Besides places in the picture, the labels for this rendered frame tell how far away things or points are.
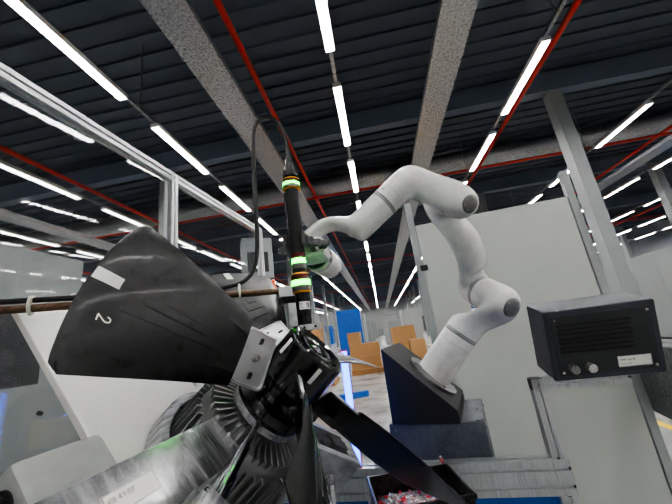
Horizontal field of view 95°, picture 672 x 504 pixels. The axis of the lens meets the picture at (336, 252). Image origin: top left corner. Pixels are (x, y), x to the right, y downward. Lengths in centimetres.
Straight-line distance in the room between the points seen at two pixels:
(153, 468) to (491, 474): 85
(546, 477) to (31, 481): 103
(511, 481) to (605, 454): 174
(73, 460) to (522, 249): 255
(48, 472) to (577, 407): 260
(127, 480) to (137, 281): 22
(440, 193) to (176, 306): 76
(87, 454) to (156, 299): 18
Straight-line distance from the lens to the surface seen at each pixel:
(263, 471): 60
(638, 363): 114
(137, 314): 46
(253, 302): 73
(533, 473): 111
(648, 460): 290
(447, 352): 121
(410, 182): 97
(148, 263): 49
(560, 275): 268
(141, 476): 46
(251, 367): 55
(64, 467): 48
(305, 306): 68
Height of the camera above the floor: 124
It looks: 15 degrees up
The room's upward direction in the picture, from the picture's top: 8 degrees counter-clockwise
